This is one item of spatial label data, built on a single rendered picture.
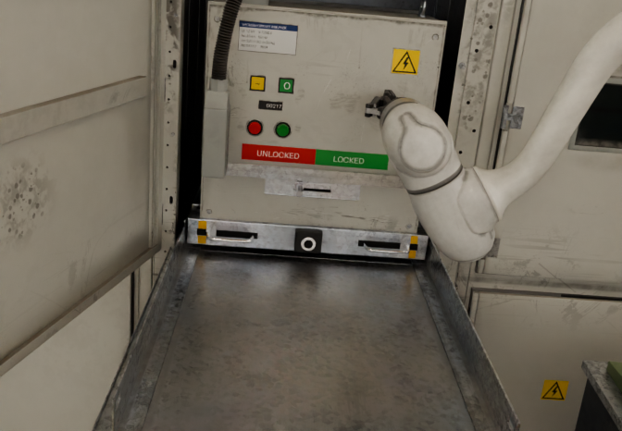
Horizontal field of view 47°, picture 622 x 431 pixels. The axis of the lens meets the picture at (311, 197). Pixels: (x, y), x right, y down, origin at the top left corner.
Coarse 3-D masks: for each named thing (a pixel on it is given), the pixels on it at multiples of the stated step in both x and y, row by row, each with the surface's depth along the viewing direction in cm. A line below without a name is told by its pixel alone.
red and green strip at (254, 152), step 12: (252, 144) 154; (252, 156) 155; (264, 156) 155; (276, 156) 155; (288, 156) 155; (300, 156) 155; (312, 156) 155; (324, 156) 155; (336, 156) 155; (348, 156) 156; (360, 156) 156; (372, 156) 156; (384, 156) 156; (372, 168) 157; (384, 168) 157
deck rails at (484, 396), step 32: (192, 256) 157; (160, 288) 129; (448, 288) 142; (160, 320) 129; (448, 320) 139; (160, 352) 119; (448, 352) 127; (480, 352) 117; (128, 384) 105; (480, 384) 116; (128, 416) 102; (480, 416) 110; (512, 416) 101
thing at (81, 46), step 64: (0, 0) 101; (64, 0) 115; (128, 0) 135; (0, 64) 103; (64, 64) 118; (128, 64) 139; (0, 128) 102; (64, 128) 121; (128, 128) 143; (0, 192) 108; (64, 192) 125; (128, 192) 148; (0, 256) 110; (64, 256) 128; (128, 256) 152; (0, 320) 113; (64, 320) 126
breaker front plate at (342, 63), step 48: (336, 48) 148; (384, 48) 148; (432, 48) 148; (240, 96) 151; (288, 96) 151; (336, 96) 151; (432, 96) 152; (240, 144) 154; (288, 144) 154; (336, 144) 155; (240, 192) 158; (288, 192) 158; (336, 192) 158; (384, 192) 158
